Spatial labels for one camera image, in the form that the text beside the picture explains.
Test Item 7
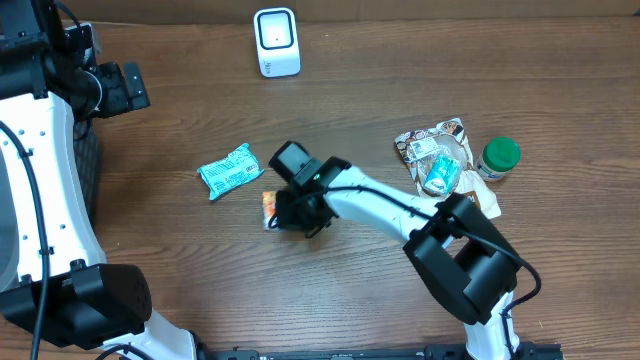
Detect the green lid jar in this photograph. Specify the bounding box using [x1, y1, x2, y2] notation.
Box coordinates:
[476, 137, 521, 182]

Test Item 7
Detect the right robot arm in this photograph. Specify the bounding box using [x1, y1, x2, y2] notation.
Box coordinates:
[269, 141, 521, 359]

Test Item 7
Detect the brown white snack bag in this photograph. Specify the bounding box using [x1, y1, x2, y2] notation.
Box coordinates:
[394, 118, 502, 219]

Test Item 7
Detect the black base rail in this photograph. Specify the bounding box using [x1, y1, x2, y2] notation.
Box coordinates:
[212, 342, 565, 360]

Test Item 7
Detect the grey plastic shopping basket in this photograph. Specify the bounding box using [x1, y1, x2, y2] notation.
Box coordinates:
[1, 130, 106, 291]

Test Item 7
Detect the teal Kleenex tissue pack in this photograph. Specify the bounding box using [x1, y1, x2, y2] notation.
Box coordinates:
[423, 155, 462, 196]

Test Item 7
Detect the white barcode scanner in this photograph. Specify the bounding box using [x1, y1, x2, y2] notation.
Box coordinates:
[253, 7, 301, 78]

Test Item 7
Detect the teal snack packet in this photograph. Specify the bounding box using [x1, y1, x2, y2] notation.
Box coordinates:
[197, 143, 264, 201]

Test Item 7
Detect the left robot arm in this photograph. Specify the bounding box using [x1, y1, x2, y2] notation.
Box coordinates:
[1, 0, 208, 359]

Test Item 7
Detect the orange white small box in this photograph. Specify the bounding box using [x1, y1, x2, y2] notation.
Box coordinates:
[262, 191, 277, 230]

